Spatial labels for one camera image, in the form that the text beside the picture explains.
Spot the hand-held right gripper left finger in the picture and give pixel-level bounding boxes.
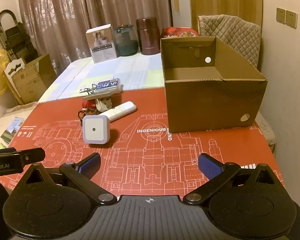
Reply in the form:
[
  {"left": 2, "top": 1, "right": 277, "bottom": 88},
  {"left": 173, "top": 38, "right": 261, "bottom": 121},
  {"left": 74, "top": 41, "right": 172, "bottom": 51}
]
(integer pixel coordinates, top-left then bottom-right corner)
[{"left": 22, "top": 152, "right": 118, "bottom": 205}]

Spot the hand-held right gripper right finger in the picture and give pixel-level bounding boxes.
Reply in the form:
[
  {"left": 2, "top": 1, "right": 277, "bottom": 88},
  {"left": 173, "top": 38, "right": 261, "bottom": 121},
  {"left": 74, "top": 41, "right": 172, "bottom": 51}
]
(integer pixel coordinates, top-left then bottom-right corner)
[{"left": 183, "top": 153, "right": 283, "bottom": 205}]

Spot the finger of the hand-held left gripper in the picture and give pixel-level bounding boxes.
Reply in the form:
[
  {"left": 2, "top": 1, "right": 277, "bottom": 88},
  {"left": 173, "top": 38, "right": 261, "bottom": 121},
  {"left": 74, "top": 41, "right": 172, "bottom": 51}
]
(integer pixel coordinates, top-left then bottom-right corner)
[{"left": 19, "top": 148, "right": 46, "bottom": 166}]

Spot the white square night light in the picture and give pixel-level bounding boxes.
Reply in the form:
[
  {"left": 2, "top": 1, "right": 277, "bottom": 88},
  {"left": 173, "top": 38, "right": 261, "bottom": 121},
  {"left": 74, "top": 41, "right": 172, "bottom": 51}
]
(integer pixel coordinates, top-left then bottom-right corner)
[{"left": 82, "top": 115, "right": 111, "bottom": 145}]

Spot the brown cardboard box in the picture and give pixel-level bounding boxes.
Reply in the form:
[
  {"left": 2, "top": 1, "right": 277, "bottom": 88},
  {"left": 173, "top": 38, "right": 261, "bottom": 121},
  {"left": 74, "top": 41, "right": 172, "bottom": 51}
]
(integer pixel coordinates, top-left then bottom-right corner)
[{"left": 160, "top": 36, "right": 268, "bottom": 133}]

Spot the blue label floss pick box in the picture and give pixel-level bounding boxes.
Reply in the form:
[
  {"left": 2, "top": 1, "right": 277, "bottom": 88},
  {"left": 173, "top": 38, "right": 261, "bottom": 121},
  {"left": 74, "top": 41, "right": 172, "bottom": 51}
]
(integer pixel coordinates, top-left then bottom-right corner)
[{"left": 97, "top": 78, "right": 120, "bottom": 92}]

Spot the printed leaflet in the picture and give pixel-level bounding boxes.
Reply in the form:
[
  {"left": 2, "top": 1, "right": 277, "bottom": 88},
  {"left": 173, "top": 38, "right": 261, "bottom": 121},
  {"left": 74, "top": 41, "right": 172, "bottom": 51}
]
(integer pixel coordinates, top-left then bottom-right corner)
[{"left": 0, "top": 117, "right": 25, "bottom": 153}]

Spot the red printed mat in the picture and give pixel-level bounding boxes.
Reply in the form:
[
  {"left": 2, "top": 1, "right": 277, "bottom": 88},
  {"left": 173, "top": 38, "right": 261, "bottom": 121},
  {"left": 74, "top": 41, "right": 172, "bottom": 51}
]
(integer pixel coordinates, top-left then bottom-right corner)
[{"left": 0, "top": 86, "right": 285, "bottom": 198}]

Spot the tan cardboard card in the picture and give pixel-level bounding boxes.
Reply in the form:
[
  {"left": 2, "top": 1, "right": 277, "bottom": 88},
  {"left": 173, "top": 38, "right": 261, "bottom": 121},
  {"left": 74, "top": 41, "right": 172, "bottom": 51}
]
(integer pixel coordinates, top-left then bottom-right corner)
[{"left": 84, "top": 91, "right": 115, "bottom": 99}]

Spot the flattened cardboard carton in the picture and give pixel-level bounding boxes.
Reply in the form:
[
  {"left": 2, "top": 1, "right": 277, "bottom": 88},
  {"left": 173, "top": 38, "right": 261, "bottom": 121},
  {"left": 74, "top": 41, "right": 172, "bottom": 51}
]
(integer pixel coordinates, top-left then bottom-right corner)
[{"left": 2, "top": 53, "right": 57, "bottom": 105}]

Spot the white cardboard cutout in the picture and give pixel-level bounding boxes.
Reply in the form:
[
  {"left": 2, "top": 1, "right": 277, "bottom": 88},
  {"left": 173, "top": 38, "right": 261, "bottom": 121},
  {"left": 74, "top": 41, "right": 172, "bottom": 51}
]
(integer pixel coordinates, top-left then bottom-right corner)
[{"left": 4, "top": 57, "right": 27, "bottom": 81}]

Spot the checkered tablecloth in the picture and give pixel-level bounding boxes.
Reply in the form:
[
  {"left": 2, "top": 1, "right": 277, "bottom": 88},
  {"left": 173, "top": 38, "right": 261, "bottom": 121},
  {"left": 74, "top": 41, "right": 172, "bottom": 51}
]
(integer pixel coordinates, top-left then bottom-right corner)
[{"left": 37, "top": 52, "right": 165, "bottom": 103}]

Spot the folded black step ladder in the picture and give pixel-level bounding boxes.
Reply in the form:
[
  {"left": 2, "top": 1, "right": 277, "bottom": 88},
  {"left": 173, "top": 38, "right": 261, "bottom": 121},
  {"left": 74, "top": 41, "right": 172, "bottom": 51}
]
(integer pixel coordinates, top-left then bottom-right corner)
[{"left": 0, "top": 9, "right": 39, "bottom": 63}]

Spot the white product box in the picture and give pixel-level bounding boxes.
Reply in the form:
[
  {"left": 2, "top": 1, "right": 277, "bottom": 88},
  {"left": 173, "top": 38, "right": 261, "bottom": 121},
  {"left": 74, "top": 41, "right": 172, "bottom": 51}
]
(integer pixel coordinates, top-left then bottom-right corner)
[{"left": 86, "top": 24, "right": 117, "bottom": 64}]

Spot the green glass jar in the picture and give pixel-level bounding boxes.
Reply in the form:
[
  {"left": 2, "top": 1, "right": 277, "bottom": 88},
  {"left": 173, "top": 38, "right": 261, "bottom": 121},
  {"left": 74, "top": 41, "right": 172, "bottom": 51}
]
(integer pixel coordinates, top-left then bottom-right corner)
[{"left": 114, "top": 24, "right": 139, "bottom": 58}]

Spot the beige quilted chair cover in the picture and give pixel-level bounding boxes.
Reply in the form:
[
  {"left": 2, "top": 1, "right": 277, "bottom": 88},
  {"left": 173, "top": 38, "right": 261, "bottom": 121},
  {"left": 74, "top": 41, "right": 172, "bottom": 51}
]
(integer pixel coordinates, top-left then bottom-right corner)
[{"left": 197, "top": 14, "right": 262, "bottom": 70}]

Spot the red instant meal box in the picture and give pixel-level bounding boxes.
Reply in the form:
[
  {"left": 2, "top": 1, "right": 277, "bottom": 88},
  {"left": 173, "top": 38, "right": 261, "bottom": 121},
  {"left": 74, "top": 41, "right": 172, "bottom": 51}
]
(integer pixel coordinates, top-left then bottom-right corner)
[{"left": 160, "top": 27, "right": 199, "bottom": 38}]

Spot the brown patterned curtain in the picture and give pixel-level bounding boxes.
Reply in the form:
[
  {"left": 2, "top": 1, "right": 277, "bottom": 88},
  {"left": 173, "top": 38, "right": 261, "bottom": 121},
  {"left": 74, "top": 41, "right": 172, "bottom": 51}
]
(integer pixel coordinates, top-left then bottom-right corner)
[{"left": 16, "top": 0, "right": 169, "bottom": 67}]

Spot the brown thermos food jar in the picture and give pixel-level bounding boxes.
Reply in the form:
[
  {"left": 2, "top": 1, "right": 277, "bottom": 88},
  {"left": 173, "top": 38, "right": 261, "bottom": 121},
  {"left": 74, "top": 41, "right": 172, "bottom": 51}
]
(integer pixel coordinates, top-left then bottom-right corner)
[{"left": 136, "top": 17, "right": 160, "bottom": 55}]

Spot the beige wall socket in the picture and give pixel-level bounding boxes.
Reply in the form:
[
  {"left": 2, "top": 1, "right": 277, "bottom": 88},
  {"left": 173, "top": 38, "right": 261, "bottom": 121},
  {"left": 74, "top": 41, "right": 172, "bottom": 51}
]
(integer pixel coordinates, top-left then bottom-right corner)
[
  {"left": 286, "top": 10, "right": 297, "bottom": 29},
  {"left": 276, "top": 7, "right": 287, "bottom": 23}
]

